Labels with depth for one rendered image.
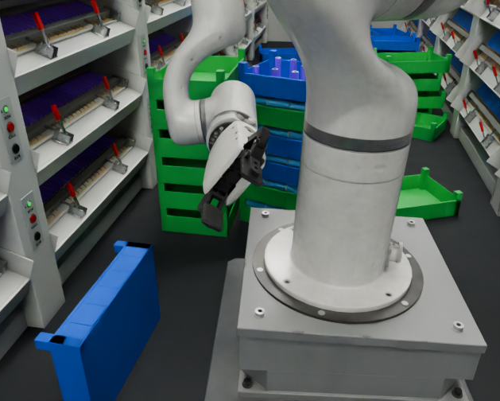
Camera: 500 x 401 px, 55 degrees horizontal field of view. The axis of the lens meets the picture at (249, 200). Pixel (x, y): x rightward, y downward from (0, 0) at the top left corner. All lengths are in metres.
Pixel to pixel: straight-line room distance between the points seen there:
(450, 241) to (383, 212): 0.96
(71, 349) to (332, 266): 0.45
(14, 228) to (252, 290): 0.60
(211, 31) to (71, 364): 0.58
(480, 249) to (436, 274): 0.84
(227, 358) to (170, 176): 0.79
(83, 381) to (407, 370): 0.53
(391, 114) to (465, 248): 1.02
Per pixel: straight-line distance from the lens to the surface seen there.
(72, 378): 0.89
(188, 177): 1.35
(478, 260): 1.45
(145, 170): 1.70
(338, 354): 0.57
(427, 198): 1.72
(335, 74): 0.48
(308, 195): 0.55
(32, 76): 1.09
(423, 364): 0.60
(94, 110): 1.40
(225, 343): 0.68
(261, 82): 1.30
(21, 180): 1.05
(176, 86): 0.83
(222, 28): 0.83
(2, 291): 1.09
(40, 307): 1.17
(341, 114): 0.50
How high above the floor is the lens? 0.76
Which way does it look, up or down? 28 degrees down
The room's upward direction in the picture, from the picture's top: straight up
